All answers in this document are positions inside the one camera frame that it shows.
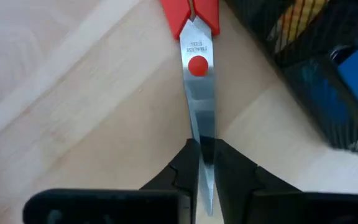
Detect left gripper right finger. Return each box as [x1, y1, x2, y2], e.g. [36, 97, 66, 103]
[213, 139, 301, 224]

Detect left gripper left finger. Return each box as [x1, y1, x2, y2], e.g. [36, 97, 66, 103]
[140, 139, 201, 224]

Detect red handled scissors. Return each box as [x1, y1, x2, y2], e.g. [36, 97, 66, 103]
[159, 0, 221, 216]

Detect orange pencil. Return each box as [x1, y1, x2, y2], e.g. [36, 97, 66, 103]
[267, 0, 307, 54]

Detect natural wood pencil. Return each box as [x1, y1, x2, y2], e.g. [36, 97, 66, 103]
[300, 0, 331, 22]

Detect black mesh desk organizer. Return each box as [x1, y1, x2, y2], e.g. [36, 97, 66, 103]
[224, 0, 358, 160]

